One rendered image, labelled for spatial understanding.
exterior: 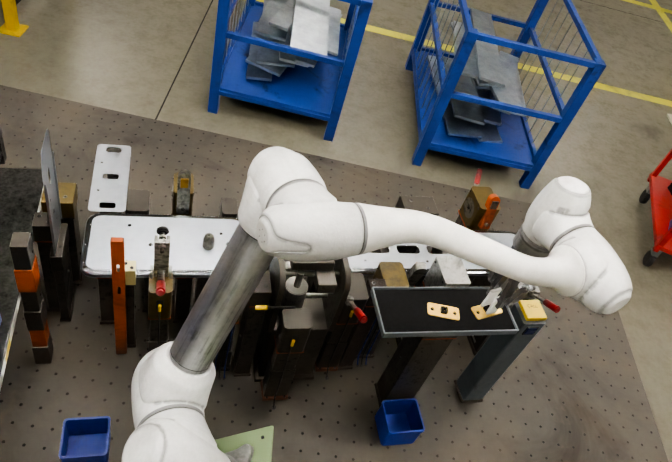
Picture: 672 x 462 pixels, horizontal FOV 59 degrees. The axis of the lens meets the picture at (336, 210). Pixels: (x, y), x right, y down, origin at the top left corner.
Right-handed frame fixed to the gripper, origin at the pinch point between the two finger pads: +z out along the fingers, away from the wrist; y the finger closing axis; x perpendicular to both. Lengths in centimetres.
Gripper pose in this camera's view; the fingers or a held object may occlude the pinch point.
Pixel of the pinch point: (493, 301)
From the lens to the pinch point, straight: 158.8
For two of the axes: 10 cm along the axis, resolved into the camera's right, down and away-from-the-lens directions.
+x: -8.9, 1.4, -4.3
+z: -2.3, 6.9, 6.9
